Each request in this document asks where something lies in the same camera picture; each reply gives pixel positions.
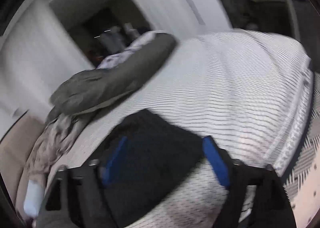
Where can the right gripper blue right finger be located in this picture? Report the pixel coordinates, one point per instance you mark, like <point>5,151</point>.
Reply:
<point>219,159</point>

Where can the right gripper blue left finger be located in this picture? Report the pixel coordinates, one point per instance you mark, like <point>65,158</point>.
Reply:
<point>110,168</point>

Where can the black pants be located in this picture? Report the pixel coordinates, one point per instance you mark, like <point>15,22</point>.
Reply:
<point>158,158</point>

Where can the light blue pillow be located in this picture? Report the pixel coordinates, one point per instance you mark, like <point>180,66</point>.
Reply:
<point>33,199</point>

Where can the white honeycomb pattern mattress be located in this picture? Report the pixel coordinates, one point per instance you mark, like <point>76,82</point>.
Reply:
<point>252,92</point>

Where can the beige headboard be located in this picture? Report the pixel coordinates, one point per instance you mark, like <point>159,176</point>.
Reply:
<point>16,147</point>

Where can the grey crumpled duvet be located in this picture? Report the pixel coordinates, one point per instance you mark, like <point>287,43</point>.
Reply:
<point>76,100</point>

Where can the white wardrobe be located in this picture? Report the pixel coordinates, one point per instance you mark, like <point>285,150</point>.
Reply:
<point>45,42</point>

